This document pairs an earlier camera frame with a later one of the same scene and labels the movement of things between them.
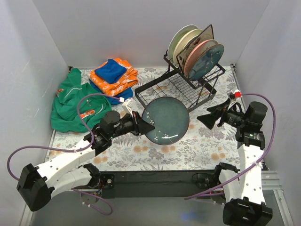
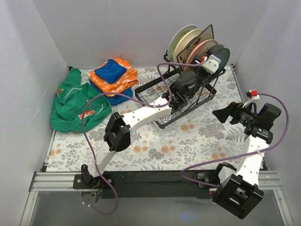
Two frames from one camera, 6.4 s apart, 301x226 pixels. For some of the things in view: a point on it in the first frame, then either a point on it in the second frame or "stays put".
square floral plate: [208, 34] stays put
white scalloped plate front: [175, 36] stays put
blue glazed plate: [170, 118] to [224, 54]
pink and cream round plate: [196, 52] stays put
